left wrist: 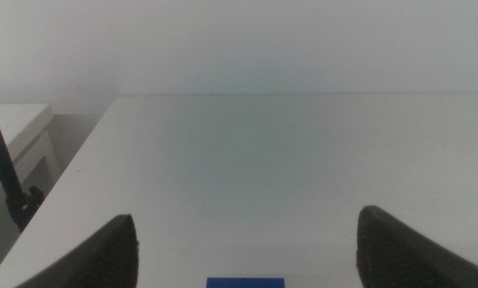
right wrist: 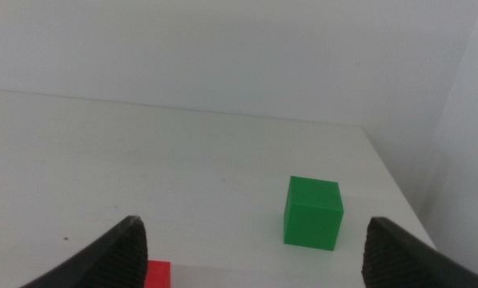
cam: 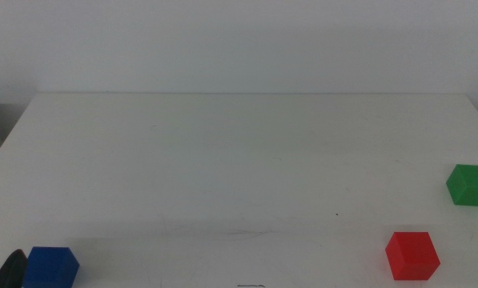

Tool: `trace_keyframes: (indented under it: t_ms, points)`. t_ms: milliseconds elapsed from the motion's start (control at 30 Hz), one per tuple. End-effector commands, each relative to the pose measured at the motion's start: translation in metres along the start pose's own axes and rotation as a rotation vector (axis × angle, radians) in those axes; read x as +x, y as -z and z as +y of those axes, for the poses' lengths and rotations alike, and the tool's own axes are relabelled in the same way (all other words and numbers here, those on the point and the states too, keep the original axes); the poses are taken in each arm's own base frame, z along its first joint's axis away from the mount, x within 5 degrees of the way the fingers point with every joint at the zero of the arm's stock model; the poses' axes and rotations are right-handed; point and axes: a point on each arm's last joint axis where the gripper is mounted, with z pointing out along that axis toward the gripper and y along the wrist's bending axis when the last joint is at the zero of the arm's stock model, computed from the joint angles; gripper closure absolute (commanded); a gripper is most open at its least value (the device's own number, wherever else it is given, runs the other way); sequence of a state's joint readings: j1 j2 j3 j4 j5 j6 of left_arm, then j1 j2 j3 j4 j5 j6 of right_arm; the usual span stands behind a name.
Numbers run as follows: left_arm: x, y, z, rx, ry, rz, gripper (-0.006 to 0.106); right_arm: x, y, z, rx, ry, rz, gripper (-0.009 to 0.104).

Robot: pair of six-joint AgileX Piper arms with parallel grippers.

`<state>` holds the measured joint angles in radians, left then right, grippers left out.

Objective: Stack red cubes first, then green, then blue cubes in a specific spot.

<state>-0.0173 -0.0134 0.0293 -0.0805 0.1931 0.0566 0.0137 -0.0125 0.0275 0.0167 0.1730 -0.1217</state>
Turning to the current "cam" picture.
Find blue cube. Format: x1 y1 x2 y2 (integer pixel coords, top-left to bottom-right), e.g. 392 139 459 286
22 246 81 288

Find red cube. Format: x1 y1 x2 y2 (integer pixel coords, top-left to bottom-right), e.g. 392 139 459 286
384 231 441 282

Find green cube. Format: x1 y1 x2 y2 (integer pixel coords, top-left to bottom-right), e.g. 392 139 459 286
445 163 478 207

